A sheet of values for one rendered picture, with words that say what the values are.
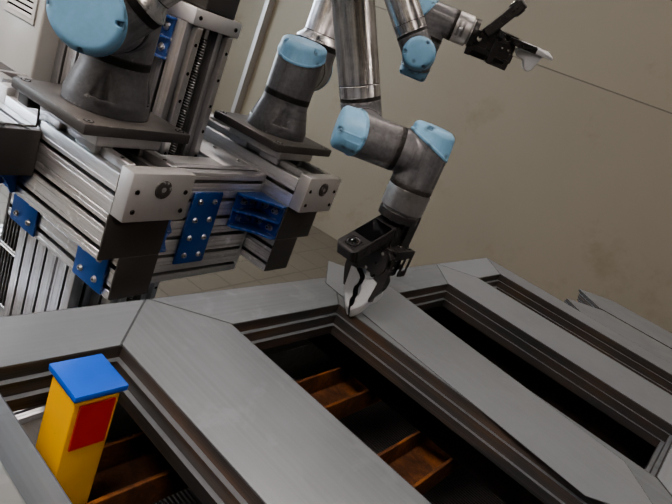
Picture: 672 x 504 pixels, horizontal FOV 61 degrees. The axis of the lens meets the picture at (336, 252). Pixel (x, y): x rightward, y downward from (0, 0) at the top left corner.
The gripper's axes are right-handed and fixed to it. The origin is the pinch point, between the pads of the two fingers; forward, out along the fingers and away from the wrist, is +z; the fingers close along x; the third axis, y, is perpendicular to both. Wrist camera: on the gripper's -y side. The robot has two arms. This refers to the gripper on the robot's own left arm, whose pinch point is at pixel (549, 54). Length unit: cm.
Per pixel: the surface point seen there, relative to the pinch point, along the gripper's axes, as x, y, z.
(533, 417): 79, 48, 12
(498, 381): 71, 50, 7
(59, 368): 115, 42, -50
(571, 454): 85, 48, 17
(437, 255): -197, 146, 28
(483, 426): 85, 49, 3
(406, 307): 56, 52, -11
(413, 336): 67, 50, -10
